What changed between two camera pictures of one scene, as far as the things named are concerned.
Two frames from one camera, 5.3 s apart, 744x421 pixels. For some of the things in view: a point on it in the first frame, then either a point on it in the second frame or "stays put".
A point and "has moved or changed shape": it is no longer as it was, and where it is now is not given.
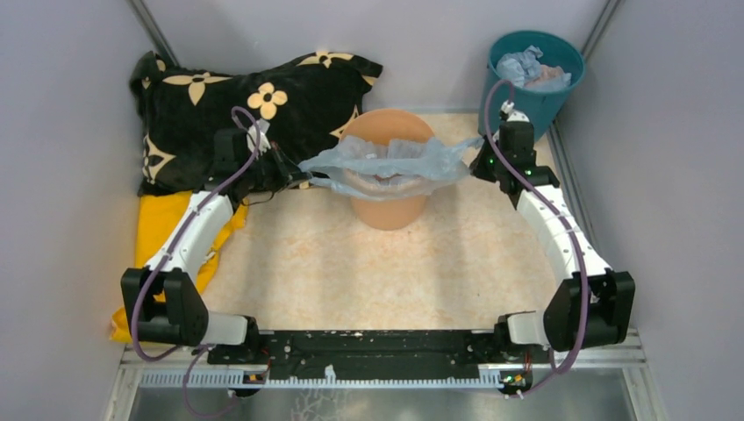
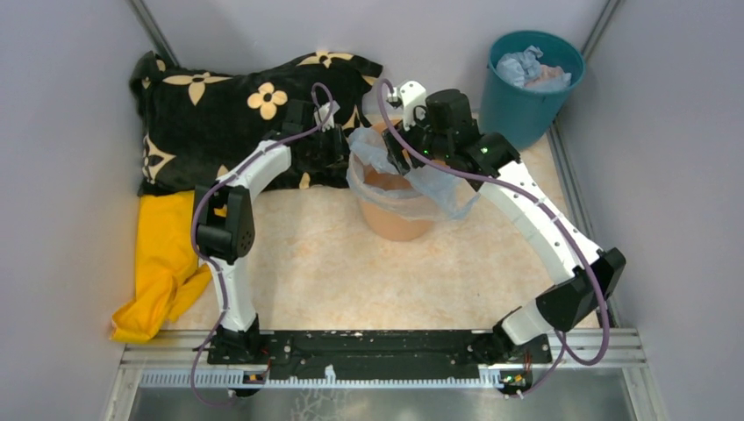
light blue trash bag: x=375 y=170 has moved or changed shape
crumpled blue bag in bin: x=524 y=67 stays put
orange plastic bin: x=379 y=127 to x=392 y=227
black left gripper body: x=269 y=169 to x=331 y=147
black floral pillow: x=306 y=104 stays put
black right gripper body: x=488 y=163 to x=422 y=141
